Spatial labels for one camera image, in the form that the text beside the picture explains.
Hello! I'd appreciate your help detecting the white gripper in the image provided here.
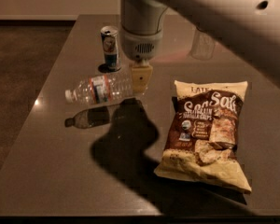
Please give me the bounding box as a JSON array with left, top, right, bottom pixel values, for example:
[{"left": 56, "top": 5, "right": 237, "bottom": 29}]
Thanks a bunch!
[{"left": 120, "top": 26, "right": 163, "bottom": 93}]

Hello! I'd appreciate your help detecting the clear plastic water bottle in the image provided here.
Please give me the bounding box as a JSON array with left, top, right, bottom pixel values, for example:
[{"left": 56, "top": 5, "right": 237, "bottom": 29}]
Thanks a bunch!
[{"left": 64, "top": 72, "right": 133, "bottom": 105}]

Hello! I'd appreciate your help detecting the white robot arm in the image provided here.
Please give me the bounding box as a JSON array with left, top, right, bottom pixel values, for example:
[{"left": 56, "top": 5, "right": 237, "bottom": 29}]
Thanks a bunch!
[{"left": 120, "top": 0, "right": 280, "bottom": 88}]

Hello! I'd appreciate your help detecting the redbull can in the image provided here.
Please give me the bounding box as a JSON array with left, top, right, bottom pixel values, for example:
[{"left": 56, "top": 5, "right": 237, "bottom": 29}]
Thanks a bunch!
[{"left": 101, "top": 25, "right": 121, "bottom": 72}]

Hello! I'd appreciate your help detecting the mesh utensil cup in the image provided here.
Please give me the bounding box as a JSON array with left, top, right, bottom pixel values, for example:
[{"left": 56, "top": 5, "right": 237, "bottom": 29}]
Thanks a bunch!
[{"left": 189, "top": 29, "right": 216, "bottom": 61}]

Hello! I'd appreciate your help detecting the tortilla chips bag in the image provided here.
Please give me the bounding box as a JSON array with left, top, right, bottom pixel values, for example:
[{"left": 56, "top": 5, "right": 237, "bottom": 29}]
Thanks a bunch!
[{"left": 154, "top": 81, "right": 252, "bottom": 193}]

